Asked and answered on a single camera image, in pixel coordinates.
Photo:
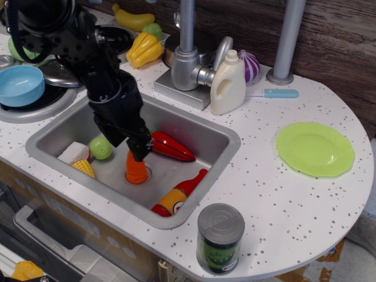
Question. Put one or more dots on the white toy mushroom piece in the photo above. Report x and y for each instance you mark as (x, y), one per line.
(75, 152)

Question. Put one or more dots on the grey support post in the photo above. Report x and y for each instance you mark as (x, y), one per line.
(281, 74)

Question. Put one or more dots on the silver pot lid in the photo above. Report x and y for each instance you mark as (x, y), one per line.
(56, 74)

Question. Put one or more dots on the blue handled toy knife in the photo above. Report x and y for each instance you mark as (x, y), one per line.
(273, 93)

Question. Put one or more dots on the purple toy onion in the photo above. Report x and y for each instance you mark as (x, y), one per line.
(251, 65)

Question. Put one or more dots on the small green toy vegetable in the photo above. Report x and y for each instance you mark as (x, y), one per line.
(154, 29)

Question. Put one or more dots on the grey green toy can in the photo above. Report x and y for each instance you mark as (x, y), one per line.
(220, 229)

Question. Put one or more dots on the light green plastic plate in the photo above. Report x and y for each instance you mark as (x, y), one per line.
(315, 149)

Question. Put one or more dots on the red toy ketchup bottle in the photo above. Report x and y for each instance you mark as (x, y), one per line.
(172, 202)

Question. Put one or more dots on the black coil burner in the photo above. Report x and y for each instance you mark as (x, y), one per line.
(119, 38)
(54, 100)

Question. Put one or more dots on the yellow toy bell pepper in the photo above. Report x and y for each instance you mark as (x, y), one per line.
(146, 48)

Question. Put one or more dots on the green toy apple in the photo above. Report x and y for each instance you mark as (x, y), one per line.
(100, 148)

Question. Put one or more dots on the green toy cabbage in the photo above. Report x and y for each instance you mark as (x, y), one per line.
(16, 55)

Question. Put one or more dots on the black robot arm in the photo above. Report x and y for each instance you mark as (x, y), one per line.
(67, 30)

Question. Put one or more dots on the black coil burner middle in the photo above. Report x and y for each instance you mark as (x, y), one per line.
(119, 38)

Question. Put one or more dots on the black coil burner front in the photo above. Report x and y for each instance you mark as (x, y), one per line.
(54, 100)

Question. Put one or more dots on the orange toy carrot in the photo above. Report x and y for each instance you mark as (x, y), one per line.
(136, 172)

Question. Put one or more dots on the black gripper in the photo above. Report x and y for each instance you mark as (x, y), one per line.
(118, 116)

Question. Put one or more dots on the red toy chili pepper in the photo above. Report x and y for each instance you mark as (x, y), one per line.
(166, 145)

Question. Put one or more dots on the yellow toy corn cob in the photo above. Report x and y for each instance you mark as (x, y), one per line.
(85, 167)

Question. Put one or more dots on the grey metal sink basin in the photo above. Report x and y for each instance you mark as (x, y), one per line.
(213, 146)

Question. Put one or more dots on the silver stove knob left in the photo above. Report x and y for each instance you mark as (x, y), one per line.
(7, 61)

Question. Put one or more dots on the yellow object with black cable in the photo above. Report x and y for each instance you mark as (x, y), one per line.
(26, 271)

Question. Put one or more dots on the blue toy bowl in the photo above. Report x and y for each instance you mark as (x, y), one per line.
(21, 85)

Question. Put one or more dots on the silver toy pot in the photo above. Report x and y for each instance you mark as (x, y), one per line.
(203, 41)

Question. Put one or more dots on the yellow toy banana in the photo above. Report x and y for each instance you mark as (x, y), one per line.
(135, 22)

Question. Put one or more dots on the silver toy faucet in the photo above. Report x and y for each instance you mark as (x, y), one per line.
(188, 81)

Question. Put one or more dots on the grey oven door handle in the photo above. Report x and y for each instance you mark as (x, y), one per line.
(80, 259)

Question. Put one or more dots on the cream toy detergent bottle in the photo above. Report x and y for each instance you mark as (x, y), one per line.
(228, 88)

